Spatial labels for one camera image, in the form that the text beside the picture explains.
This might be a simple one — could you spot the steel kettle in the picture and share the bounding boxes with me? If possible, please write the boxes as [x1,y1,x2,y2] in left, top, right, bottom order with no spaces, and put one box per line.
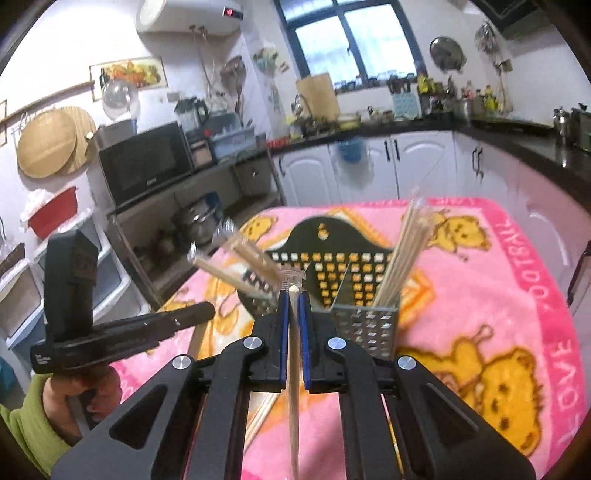
[553,107,571,145]

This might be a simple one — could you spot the blue hanging bag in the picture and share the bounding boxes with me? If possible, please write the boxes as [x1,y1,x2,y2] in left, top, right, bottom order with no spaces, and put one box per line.
[335,137,367,164]

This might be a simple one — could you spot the white base cabinets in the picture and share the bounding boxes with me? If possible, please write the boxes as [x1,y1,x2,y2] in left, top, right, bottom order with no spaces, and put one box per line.
[271,131,590,310]

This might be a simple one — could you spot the dark green utensil basket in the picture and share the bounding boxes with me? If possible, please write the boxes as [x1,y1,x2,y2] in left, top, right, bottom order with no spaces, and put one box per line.
[266,216,400,360]

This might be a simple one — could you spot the white water heater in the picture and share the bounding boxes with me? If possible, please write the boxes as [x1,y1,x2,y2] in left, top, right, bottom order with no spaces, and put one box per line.
[135,0,245,37]

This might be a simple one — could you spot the red plastic basin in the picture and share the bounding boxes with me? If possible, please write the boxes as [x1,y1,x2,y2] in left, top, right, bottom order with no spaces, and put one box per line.
[27,186,78,240]

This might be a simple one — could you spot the wooden chopsticks pair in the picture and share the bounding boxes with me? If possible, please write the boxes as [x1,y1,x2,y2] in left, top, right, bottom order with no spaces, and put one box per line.
[212,218,281,290]

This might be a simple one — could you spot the black countertop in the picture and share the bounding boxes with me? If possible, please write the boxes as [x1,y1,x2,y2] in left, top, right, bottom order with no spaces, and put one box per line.
[267,113,590,211]

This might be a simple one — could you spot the chopsticks bundle in basket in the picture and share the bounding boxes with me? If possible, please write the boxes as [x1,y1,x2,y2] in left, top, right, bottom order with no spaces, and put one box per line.
[373,196,434,309]

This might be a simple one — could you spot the fruit picture frame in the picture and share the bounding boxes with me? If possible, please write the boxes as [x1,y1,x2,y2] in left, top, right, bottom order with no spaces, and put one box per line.
[89,57,168,101]

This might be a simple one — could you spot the round bamboo boards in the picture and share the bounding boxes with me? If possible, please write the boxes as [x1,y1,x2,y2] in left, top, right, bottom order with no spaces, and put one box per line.
[16,106,96,180]

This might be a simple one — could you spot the blender jug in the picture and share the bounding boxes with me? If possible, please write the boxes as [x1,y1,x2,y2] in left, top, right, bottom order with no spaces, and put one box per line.
[174,97,209,133]

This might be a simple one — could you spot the black microwave oven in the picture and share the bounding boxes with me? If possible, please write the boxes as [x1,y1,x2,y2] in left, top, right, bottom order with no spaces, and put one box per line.
[87,122,194,210]

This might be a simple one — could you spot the loose chopsticks pile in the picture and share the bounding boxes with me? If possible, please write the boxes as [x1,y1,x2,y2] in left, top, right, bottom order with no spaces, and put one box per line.
[243,392,280,451]

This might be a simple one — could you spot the hanging steel pot lid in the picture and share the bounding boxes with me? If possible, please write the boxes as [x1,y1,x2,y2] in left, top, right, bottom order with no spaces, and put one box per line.
[429,36,467,73]

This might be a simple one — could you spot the wooden cutting board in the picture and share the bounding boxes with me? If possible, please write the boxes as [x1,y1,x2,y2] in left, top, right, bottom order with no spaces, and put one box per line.
[295,73,341,122]

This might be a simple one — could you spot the kitchen window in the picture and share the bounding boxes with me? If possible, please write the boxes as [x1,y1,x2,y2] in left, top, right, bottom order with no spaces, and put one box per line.
[273,1,424,91]

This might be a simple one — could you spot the stainless steel pot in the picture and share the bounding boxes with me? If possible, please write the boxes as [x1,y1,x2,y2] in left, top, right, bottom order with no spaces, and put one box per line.
[172,199,221,247]

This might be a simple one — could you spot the green left sleeve forearm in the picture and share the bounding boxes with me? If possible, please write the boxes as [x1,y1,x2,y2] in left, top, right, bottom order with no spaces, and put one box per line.
[1,374,70,478]

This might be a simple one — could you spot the person's left hand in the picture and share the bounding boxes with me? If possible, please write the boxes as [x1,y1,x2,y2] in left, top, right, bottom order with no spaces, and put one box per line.
[42,364,123,441]

